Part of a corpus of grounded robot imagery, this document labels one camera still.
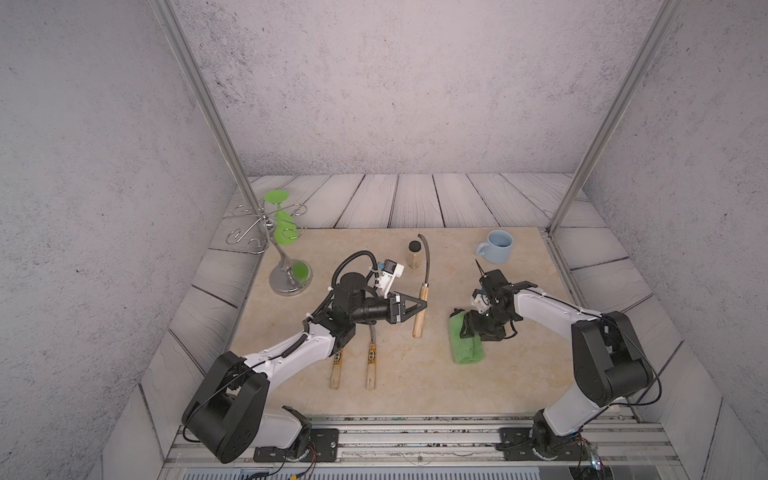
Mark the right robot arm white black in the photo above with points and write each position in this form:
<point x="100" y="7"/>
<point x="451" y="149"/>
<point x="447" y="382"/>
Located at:
<point x="609" y="363"/>

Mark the left aluminium corner post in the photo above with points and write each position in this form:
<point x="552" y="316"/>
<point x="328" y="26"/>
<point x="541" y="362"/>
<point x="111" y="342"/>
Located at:
<point x="184" y="55"/>

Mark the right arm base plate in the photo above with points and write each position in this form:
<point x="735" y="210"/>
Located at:
<point x="530" y="444"/>

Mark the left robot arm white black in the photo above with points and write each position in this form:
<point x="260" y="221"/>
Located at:
<point x="228" y="414"/>

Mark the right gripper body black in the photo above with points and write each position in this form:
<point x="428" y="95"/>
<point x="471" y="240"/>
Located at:
<point x="488" y="325"/>

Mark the right aluminium corner post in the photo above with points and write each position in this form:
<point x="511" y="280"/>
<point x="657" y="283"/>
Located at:
<point x="653" y="41"/>

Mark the light blue ceramic mug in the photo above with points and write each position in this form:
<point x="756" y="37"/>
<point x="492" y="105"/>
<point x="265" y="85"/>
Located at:
<point x="497" y="247"/>

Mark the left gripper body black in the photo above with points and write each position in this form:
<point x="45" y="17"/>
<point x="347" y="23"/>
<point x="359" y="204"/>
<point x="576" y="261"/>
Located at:
<point x="391" y="309"/>

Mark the sickle wooden handle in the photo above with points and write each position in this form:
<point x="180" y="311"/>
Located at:
<point x="335" y="379"/>
<point x="418" y="326"/>
<point x="371" y="362"/>

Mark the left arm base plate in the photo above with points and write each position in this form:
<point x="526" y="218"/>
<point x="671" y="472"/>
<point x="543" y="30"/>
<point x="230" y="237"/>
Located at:
<point x="313" y="444"/>

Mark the silver metal glass rack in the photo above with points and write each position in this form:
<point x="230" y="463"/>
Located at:
<point x="290" y="276"/>

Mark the small jar black lid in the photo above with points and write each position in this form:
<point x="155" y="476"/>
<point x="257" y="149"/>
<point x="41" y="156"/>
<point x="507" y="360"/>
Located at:
<point x="414" y="254"/>

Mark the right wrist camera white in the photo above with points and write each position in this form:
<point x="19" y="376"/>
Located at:
<point x="480" y="301"/>

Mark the green microfiber rag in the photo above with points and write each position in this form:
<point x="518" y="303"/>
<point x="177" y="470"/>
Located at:
<point x="464" y="350"/>

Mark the aluminium rail frame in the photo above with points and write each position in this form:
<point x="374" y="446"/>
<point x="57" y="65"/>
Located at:
<point x="448" y="447"/>

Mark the aluminium corner post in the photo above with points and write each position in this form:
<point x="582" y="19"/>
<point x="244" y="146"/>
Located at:
<point x="653" y="41"/>
<point x="184" y="55"/>

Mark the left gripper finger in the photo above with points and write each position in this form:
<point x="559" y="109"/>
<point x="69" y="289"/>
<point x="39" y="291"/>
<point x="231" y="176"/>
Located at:
<point x="416" y="311"/>
<point x="412" y="302"/>

